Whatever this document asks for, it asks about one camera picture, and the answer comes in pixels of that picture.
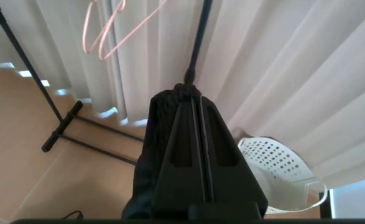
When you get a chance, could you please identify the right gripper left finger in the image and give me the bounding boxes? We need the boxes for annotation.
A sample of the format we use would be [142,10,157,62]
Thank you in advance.
[152,96,207,219]

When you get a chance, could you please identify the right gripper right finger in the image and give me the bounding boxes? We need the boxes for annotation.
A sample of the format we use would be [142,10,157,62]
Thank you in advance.
[200,95,269,219]

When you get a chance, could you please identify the black drawstring shorts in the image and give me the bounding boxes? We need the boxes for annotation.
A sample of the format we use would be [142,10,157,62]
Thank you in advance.
[121,82,203,220]

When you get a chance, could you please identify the white laundry basket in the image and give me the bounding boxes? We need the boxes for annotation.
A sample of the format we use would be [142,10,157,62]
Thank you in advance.
[237,136,328,215]

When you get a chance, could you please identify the black clothes rack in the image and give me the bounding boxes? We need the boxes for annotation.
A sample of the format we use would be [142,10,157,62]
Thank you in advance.
[0,0,214,166]

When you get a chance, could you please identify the beige curtain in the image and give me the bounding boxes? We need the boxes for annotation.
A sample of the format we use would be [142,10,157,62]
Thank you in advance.
[0,0,365,189]

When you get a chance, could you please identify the black cable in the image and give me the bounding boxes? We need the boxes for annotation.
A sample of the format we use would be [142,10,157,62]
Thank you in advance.
[60,210,85,220]

